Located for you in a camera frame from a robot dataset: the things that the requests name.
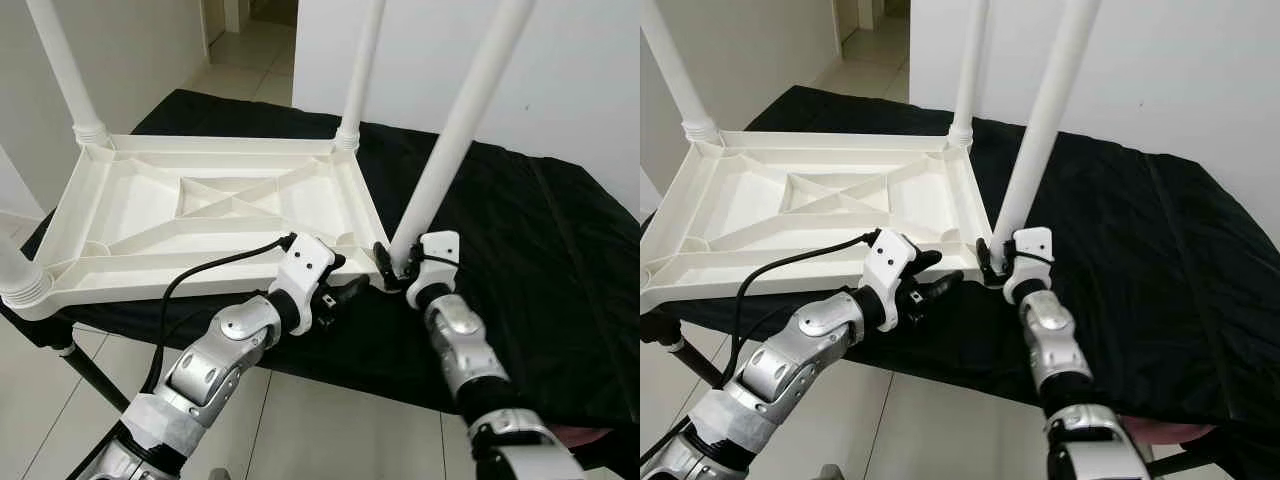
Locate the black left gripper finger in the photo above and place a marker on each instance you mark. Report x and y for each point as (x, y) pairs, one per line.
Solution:
(926, 261)
(941, 288)
(347, 293)
(338, 263)

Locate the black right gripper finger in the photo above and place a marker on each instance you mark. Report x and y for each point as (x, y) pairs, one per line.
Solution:
(383, 266)
(985, 262)

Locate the white plastic table top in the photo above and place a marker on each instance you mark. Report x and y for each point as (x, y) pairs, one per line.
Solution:
(770, 205)
(150, 210)

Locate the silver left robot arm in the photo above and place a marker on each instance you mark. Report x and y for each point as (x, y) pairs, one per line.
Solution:
(790, 365)
(210, 365)

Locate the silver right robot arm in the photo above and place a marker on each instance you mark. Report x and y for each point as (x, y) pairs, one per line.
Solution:
(1055, 345)
(465, 345)

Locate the black cloth table cover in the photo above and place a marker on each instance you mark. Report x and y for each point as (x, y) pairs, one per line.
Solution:
(550, 260)
(1170, 260)

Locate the grey left robot foot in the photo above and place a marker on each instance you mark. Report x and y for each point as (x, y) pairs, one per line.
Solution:
(215, 474)
(830, 473)

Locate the black metal table leg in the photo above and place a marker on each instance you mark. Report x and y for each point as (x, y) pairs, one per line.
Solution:
(695, 365)
(95, 378)
(1185, 462)

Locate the pink cushion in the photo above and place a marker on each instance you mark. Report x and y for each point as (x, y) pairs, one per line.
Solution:
(1170, 432)
(585, 435)

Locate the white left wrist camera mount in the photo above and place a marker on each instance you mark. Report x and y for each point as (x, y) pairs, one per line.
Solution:
(895, 258)
(308, 262)

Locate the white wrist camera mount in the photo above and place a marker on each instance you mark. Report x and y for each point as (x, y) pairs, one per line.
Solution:
(308, 262)
(440, 248)
(895, 258)
(1032, 245)

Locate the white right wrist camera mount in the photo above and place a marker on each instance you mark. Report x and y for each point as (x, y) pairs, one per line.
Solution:
(440, 248)
(1032, 245)

